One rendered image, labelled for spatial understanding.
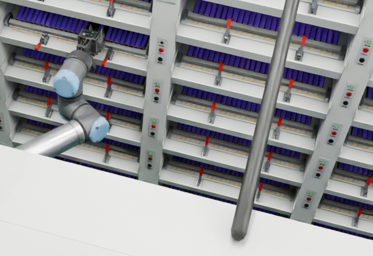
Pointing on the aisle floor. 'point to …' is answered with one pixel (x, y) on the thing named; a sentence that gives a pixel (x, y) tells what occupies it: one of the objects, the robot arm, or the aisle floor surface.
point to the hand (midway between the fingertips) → (99, 32)
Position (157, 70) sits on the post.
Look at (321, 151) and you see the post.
